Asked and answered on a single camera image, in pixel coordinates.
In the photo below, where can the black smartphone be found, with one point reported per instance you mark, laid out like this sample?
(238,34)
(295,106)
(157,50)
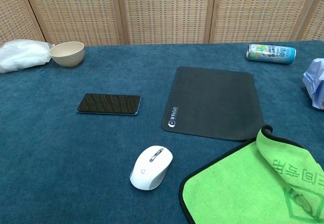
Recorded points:
(108,104)

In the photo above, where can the black mouse pad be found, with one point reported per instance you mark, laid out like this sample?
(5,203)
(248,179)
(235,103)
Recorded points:
(212,102)

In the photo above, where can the white computer mouse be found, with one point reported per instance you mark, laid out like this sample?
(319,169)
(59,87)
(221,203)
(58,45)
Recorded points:
(149,170)

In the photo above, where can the green microfiber cloth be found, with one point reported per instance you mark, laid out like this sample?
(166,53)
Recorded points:
(233,188)

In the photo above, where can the woven wooden folding screen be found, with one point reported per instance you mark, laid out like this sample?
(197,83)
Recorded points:
(162,11)

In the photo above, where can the beige bowl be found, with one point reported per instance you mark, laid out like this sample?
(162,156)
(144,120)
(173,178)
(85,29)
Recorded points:
(69,56)

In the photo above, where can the dark blue table cloth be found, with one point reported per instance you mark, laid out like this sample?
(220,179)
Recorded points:
(63,158)

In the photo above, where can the printed drink can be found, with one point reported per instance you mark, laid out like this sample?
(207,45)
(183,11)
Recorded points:
(270,54)

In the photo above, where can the white plastic bag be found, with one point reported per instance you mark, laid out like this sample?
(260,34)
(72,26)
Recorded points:
(21,55)

